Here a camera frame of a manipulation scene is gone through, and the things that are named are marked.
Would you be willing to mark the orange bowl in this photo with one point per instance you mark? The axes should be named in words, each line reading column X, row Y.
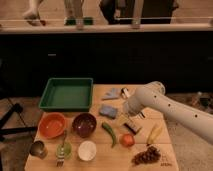
column 52, row 125

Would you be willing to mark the purple bowl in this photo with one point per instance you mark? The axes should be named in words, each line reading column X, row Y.
column 84, row 125

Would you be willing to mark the green chili pepper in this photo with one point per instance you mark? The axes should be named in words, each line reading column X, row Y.
column 110, row 131

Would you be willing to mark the bunch of dark grapes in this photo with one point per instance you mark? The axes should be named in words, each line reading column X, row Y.
column 151, row 155

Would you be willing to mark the blue sponge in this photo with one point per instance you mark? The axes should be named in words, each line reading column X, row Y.
column 108, row 111

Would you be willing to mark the green plastic tray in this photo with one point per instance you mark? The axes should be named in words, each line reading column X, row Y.
column 67, row 94

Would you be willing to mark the silver fork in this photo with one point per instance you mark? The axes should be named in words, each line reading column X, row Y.
column 61, row 156

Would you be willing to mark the red tomato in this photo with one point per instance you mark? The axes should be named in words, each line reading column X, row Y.
column 127, row 140

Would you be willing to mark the metal cup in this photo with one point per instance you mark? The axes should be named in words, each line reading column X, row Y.
column 38, row 149

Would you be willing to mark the wooden scrub brush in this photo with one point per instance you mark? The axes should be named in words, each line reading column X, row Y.
column 133, row 127

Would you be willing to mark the white handled knife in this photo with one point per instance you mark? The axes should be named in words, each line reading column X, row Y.
column 126, row 93

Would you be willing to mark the white small bowl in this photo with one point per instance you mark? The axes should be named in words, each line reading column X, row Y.
column 87, row 150

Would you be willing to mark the green small plate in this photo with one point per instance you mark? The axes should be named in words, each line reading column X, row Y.
column 64, row 148

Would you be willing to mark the grey folded cloth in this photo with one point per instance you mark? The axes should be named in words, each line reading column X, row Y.
column 113, row 93

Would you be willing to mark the black tripod stand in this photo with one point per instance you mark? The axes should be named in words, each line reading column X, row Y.
column 12, row 123

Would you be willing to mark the yellow banana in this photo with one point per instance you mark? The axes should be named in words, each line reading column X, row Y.
column 154, row 133

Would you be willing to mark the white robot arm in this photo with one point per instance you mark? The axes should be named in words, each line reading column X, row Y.
column 152, row 95

